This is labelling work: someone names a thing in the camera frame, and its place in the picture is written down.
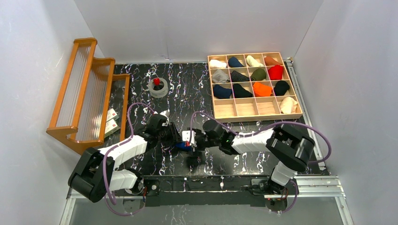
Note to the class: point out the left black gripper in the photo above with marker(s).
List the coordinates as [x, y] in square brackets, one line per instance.
[173, 135]

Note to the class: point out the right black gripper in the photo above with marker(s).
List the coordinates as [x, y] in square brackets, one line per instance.
[197, 141]

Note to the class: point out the blue underwear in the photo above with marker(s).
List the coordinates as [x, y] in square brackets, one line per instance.
[183, 146]

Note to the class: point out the orange underwear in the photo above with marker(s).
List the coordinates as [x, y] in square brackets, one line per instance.
[261, 90]

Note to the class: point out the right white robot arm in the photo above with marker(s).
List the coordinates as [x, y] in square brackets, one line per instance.
[291, 147]

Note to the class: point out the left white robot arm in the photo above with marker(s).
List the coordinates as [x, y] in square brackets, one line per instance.
[97, 173]

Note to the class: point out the black rolled cloth middle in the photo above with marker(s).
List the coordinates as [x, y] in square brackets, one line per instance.
[240, 92]

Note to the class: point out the black rolled cloth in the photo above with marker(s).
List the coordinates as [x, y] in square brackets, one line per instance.
[240, 92]
[281, 87]

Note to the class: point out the wooden compartment organizer box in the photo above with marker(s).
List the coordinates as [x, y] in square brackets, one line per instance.
[252, 87]

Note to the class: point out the small red cap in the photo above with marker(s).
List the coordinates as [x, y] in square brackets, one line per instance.
[156, 81]

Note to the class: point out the grey rolled cloth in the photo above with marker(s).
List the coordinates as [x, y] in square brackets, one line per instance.
[220, 76]

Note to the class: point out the dark patterned rolled cloth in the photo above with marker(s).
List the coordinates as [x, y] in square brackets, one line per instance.
[238, 77]

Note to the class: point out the white box red label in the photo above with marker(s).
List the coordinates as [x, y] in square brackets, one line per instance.
[112, 115]

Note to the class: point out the beige rolled cloth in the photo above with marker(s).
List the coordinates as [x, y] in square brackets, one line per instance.
[288, 105]

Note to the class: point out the olive rolled cloth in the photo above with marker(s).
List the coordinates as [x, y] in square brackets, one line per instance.
[258, 75]

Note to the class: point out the white rolled cloth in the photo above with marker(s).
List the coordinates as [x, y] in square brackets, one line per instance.
[216, 64]

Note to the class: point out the black rolled cloth right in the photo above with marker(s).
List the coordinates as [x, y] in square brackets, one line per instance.
[281, 87]

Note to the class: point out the navy rolled cloth top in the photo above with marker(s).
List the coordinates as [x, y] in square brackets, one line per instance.
[233, 62]

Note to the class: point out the cream rolled cloth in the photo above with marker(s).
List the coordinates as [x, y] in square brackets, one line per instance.
[252, 62]

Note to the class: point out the red rolled cloth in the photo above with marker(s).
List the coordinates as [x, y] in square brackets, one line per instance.
[276, 72]

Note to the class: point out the wooden acrylic tiered rack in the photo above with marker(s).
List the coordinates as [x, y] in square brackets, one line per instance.
[79, 117]

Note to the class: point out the rust orange rolled cloth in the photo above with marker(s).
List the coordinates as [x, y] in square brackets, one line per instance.
[269, 61]

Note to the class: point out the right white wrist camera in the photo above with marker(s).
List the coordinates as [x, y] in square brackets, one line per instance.
[188, 137]

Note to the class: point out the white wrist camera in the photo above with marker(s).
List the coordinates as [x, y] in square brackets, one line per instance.
[165, 113]
[188, 137]

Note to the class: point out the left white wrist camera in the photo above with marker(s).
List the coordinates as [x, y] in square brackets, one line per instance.
[165, 113]

